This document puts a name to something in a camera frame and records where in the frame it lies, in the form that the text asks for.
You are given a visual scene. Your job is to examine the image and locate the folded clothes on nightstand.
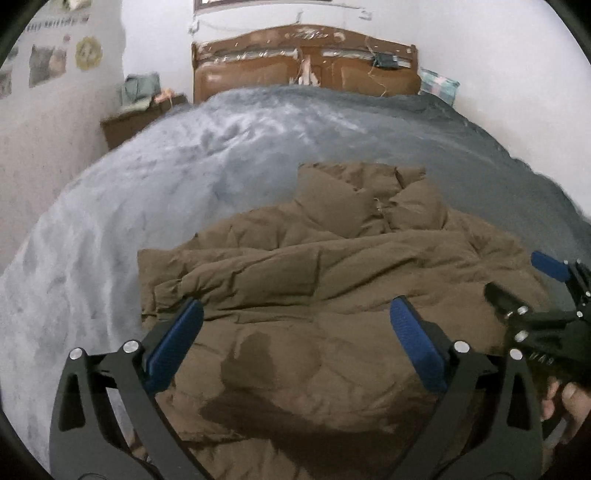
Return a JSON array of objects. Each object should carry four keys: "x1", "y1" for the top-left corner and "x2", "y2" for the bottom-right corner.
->
[{"x1": 121, "y1": 74, "x2": 161, "y2": 112}]

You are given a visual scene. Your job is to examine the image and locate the wooden bed headboard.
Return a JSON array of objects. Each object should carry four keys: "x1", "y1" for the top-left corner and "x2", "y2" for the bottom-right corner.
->
[{"x1": 191, "y1": 24, "x2": 422, "y2": 104}]

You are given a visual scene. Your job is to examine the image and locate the lettering wall sticker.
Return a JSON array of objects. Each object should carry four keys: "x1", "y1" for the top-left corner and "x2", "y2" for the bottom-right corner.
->
[{"x1": 25, "y1": 14, "x2": 89, "y2": 33}]

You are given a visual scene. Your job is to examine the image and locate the flower mane cat sticker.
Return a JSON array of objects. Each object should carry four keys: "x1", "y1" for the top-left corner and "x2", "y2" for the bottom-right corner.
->
[{"x1": 75, "y1": 37, "x2": 103, "y2": 71}]

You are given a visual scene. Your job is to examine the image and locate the grey plush blanket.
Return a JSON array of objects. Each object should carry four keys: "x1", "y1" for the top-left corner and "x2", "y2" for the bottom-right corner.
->
[{"x1": 0, "y1": 85, "x2": 591, "y2": 472}]

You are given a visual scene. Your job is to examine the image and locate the two cats wall sticker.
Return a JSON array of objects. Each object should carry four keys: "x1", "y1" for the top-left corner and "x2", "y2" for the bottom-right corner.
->
[{"x1": 28, "y1": 36, "x2": 71, "y2": 88}]

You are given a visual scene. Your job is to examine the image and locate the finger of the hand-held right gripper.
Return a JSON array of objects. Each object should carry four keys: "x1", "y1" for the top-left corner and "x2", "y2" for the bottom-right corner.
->
[
  {"x1": 531, "y1": 250, "x2": 591, "y2": 319},
  {"x1": 484, "y1": 281, "x2": 533, "y2": 324}
]

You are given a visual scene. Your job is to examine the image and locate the dark wooden nightstand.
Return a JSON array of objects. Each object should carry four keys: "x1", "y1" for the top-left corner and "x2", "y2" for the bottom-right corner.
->
[{"x1": 100, "y1": 95, "x2": 190, "y2": 151}]

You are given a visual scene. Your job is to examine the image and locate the brown puffer jacket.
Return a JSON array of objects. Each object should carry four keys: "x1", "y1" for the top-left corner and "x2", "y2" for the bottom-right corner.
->
[{"x1": 124, "y1": 161, "x2": 561, "y2": 480}]

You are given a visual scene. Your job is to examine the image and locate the thin charging cable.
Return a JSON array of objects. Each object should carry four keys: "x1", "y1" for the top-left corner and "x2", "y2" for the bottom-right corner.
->
[{"x1": 366, "y1": 38, "x2": 387, "y2": 97}]

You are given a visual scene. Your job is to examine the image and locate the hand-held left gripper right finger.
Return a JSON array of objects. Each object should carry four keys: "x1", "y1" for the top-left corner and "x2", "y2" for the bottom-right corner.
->
[{"x1": 385, "y1": 295, "x2": 544, "y2": 480}]

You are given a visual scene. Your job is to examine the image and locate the person's right hand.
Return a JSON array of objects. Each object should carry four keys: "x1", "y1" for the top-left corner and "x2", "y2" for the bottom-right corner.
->
[{"x1": 540, "y1": 377, "x2": 591, "y2": 445}]

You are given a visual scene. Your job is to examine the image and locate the plaid pillow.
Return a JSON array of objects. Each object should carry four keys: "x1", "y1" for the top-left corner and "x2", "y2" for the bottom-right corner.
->
[{"x1": 418, "y1": 68, "x2": 461, "y2": 103}]

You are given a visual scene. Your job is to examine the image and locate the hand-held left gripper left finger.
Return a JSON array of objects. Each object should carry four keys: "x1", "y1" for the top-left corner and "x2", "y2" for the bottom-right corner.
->
[{"x1": 48, "y1": 298, "x2": 218, "y2": 480}]

